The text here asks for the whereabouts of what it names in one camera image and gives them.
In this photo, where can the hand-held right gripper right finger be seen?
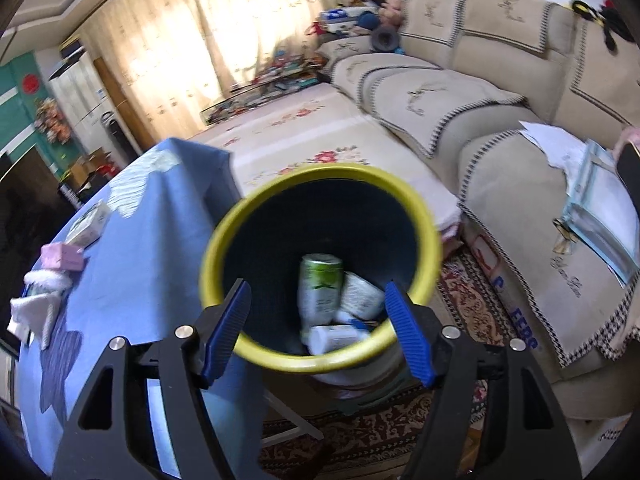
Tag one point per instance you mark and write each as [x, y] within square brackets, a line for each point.
[407, 335]

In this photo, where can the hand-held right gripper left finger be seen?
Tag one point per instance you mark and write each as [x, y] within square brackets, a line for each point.
[225, 335]

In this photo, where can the white instant noodle bowl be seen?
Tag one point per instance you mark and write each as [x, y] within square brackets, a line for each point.
[360, 295]

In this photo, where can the white plastic jar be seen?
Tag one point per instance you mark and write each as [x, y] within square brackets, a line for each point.
[335, 337]

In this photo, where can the green white bottle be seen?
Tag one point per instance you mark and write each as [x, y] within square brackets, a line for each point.
[320, 285]

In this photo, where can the yellow rimmed dark trash bin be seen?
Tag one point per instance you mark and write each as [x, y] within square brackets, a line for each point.
[320, 200]

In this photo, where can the green white carton box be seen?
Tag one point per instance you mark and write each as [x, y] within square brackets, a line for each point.
[87, 224]

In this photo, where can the pink carton box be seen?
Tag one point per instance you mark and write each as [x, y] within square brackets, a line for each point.
[62, 256]

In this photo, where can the red brown patterned rug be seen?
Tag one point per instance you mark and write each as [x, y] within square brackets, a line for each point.
[460, 300]

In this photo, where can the beige embroidered sofa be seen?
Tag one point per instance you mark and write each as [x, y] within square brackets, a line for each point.
[500, 170]

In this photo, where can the open cardboard box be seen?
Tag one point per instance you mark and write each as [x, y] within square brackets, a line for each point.
[92, 162]

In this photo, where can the clear plastic folder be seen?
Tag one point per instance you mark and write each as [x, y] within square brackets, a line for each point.
[595, 210]

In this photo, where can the grey tower fan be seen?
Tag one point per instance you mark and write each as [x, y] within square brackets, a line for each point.
[117, 135]

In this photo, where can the large curved television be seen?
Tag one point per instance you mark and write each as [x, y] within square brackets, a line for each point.
[25, 200]

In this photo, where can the white papers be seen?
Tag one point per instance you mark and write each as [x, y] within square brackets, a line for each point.
[550, 140]

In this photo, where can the glass coffee table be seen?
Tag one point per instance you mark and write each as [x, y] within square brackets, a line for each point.
[260, 95]

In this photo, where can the brown wooden board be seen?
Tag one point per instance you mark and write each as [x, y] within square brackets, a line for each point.
[125, 100]

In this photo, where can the hanging flower decoration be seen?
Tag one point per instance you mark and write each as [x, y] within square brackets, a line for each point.
[52, 120]

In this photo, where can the black flat device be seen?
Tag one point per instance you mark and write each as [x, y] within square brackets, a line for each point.
[631, 170]

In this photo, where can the white standing air conditioner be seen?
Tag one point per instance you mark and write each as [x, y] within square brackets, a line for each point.
[85, 95]

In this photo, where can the grey neck pillow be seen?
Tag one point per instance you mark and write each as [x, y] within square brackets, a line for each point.
[384, 39]

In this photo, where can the cream embroidered curtain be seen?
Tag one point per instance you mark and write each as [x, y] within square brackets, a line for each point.
[150, 45]
[270, 20]

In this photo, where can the box on air conditioner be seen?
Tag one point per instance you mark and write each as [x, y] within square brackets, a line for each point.
[72, 46]

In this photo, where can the black yellow plush toy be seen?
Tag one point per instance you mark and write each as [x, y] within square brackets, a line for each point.
[607, 27]

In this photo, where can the white table frame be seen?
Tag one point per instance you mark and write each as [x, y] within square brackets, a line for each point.
[295, 420]

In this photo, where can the red round wall decoration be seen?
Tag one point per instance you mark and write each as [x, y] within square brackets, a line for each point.
[30, 82]

